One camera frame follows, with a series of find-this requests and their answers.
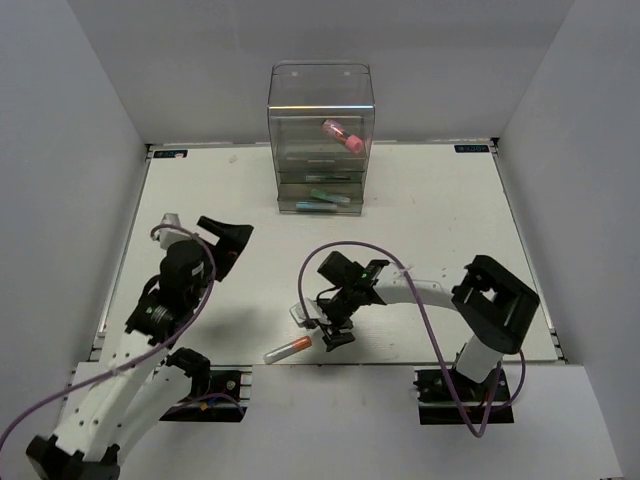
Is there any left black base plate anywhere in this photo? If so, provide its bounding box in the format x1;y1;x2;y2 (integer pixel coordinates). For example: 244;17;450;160
161;366;252;423

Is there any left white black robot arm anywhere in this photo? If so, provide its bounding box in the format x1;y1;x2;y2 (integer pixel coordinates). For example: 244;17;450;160
26;214;254;479

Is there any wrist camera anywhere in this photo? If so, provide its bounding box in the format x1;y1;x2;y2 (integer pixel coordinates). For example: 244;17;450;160
151;213;190;250
289;298;330;330

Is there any right blue table sticker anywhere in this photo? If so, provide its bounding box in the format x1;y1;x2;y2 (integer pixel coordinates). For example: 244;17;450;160
454;144;490;154

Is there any clear plastic drawer organizer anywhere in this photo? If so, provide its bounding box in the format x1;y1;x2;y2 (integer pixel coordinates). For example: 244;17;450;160
267;60;375;215

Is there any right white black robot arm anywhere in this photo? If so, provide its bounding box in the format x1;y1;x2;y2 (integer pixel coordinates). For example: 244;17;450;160
315;252;540;399

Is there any green highlighter marker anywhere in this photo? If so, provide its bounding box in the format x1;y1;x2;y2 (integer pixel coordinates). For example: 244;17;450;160
310;189;351;204

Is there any orange highlighter marker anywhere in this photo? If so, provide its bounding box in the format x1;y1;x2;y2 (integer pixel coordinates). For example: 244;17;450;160
263;336;312;365

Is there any blue highlighter marker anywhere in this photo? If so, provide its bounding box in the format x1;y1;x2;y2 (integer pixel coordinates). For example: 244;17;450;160
295;201;338;212

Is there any blue table sticker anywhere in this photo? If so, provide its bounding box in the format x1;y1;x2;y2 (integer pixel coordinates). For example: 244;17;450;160
454;144;490;154
153;150;188;159

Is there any left blue table sticker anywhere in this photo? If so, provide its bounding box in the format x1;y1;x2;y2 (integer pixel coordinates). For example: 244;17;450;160
153;150;188;159

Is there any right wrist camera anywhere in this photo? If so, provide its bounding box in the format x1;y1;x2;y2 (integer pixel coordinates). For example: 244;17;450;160
289;298;330;330

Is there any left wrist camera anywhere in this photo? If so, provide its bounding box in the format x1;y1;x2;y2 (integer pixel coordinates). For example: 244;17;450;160
151;213;190;250

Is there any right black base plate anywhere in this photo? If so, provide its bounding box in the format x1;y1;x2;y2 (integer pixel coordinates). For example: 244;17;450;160
413;368;515;426

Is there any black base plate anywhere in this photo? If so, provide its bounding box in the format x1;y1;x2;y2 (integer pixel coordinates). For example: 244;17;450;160
413;368;515;426
161;366;252;423

